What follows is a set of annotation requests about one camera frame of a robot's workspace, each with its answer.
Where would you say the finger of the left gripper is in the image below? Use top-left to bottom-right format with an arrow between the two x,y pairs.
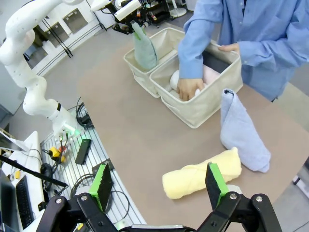
129,21 -> 142,41

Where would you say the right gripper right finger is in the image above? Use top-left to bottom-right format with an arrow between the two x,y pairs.
193,163 -> 283,232

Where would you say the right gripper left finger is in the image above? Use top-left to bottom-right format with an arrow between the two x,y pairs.
36,163 -> 132,232

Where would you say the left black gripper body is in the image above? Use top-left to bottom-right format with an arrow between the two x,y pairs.
113,21 -> 133,36

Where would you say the grey-green towel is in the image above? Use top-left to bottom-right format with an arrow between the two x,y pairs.
133,23 -> 159,71

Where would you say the yellow towel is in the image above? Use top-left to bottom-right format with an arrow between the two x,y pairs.
162,146 -> 242,200

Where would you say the blue towel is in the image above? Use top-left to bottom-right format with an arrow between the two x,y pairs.
220,88 -> 271,174

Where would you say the white towel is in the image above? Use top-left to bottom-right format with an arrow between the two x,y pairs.
169,69 -> 201,100

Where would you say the cream fabric storage bin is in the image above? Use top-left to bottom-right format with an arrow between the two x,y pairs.
123,27 -> 186,99
149,40 -> 243,129

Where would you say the person's right forearm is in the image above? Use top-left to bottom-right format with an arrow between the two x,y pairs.
178,41 -> 206,80

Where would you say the person's left forearm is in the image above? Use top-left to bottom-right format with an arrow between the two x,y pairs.
238,40 -> 309,67

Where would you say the person's right hand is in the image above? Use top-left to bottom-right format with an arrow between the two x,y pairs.
177,78 -> 205,101

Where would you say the person's left hand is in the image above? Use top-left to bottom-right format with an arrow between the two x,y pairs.
218,43 -> 240,53

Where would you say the black equipment shelf rack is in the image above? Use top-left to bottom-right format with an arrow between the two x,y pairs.
137,0 -> 179,27

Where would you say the long black power box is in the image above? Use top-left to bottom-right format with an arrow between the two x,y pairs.
75,138 -> 92,165

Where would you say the white round stand base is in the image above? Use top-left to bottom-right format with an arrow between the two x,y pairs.
169,0 -> 187,17

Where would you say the yellow emergency stop box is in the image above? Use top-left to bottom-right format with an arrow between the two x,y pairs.
49,146 -> 66,163

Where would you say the black boom rod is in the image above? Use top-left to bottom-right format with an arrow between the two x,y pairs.
0,154 -> 69,188

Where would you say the white side desk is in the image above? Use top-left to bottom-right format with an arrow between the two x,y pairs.
0,131 -> 46,232

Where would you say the black keyboard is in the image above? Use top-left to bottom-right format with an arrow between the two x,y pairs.
15,175 -> 35,230

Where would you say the pink rolled towel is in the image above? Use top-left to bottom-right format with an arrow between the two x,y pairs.
202,65 -> 222,85

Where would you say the black computer monitor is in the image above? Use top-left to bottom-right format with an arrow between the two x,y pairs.
0,169 -> 24,232

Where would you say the silver laptop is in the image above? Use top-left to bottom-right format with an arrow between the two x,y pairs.
0,128 -> 33,153

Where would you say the person in blue shirt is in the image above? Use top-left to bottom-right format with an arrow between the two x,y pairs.
183,0 -> 309,102

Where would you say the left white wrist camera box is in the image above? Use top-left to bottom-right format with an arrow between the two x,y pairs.
115,1 -> 141,21

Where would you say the slotted aluminium base plate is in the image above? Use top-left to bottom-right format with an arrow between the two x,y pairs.
40,125 -> 147,225

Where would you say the grey square wall panel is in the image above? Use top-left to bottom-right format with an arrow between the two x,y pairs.
47,22 -> 70,49
62,8 -> 88,34

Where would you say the black cable bundle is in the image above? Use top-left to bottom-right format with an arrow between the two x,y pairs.
76,96 -> 94,129

